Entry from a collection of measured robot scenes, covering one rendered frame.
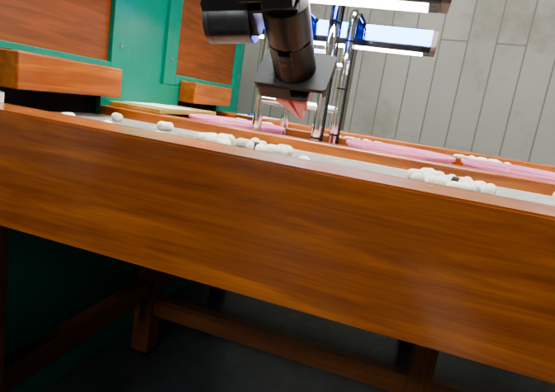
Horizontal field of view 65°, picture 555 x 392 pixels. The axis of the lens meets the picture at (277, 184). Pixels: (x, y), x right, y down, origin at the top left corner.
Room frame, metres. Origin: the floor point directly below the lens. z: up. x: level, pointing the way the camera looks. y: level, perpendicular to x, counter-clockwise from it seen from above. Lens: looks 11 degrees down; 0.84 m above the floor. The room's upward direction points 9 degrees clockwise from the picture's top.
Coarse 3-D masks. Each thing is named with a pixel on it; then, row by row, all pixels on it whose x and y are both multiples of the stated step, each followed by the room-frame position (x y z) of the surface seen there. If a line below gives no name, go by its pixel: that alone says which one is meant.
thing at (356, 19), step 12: (312, 12) 1.37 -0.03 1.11; (360, 12) 1.28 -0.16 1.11; (360, 24) 1.36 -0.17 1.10; (348, 36) 1.24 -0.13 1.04; (348, 48) 1.24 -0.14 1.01; (348, 60) 1.24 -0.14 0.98; (348, 72) 1.25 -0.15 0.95; (348, 84) 1.25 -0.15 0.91; (336, 96) 1.25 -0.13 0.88; (336, 108) 1.24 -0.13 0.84; (288, 120) 1.29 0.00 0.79; (336, 120) 1.24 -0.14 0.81; (336, 132) 1.24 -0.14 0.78
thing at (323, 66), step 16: (272, 48) 0.56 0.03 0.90; (304, 48) 0.55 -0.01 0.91; (272, 64) 0.62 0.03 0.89; (288, 64) 0.56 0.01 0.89; (304, 64) 0.57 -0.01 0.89; (320, 64) 0.61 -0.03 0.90; (336, 64) 0.61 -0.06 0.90; (256, 80) 0.60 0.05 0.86; (272, 80) 0.60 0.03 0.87; (288, 80) 0.58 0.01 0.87; (304, 80) 0.59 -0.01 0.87; (320, 80) 0.59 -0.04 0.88
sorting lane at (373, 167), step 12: (132, 120) 1.07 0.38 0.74; (168, 132) 0.93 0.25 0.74; (180, 132) 0.97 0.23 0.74; (192, 132) 1.01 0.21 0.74; (300, 156) 0.86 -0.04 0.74; (312, 156) 0.89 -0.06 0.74; (324, 156) 0.93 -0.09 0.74; (360, 168) 0.81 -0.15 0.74; (372, 168) 0.84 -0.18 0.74; (384, 168) 0.87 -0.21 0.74; (396, 168) 0.90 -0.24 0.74; (504, 192) 0.78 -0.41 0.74; (516, 192) 0.81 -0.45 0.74; (528, 192) 0.83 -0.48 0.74; (552, 204) 0.72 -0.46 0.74
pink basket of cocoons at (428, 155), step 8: (352, 144) 1.04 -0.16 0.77; (360, 144) 1.01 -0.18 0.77; (368, 144) 1.20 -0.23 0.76; (376, 144) 1.21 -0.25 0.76; (384, 144) 1.21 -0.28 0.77; (392, 144) 1.21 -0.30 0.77; (384, 152) 0.97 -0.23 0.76; (392, 152) 0.96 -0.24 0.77; (408, 152) 1.20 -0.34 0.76; (416, 152) 1.19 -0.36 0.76; (424, 152) 1.18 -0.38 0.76; (432, 152) 1.16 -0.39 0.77; (432, 160) 0.96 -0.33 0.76; (440, 160) 0.97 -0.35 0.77; (448, 160) 0.99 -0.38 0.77
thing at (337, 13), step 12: (336, 12) 1.01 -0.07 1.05; (336, 24) 1.01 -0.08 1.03; (264, 36) 1.06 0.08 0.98; (336, 36) 1.02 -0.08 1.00; (264, 48) 1.05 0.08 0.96; (336, 48) 1.02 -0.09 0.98; (312, 108) 1.02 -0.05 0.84; (324, 108) 1.01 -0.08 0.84; (252, 120) 1.06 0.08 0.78; (324, 120) 1.02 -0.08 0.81; (312, 132) 1.02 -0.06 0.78
